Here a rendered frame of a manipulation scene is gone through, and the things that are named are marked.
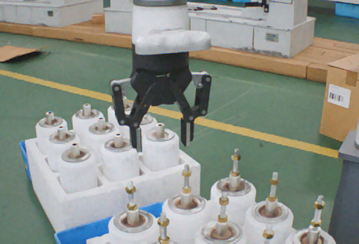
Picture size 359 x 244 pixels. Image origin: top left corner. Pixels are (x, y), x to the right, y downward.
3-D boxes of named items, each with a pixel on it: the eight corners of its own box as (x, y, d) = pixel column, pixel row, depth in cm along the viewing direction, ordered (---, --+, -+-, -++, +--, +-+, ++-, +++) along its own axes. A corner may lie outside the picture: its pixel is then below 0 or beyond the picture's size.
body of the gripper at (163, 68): (182, 28, 62) (182, 90, 66) (123, 32, 60) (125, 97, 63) (200, 39, 55) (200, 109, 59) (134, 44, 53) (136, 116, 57)
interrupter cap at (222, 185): (211, 193, 90) (211, 191, 90) (222, 177, 97) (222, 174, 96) (246, 200, 88) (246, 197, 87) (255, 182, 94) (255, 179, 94)
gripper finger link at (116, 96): (116, 76, 59) (128, 116, 62) (104, 81, 59) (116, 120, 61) (120, 83, 57) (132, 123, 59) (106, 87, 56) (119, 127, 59)
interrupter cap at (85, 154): (84, 147, 110) (84, 144, 110) (95, 159, 104) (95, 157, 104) (57, 153, 106) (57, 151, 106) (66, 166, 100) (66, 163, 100)
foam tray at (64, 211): (138, 163, 154) (135, 115, 147) (199, 218, 123) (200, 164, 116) (33, 189, 135) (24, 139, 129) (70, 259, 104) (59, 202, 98)
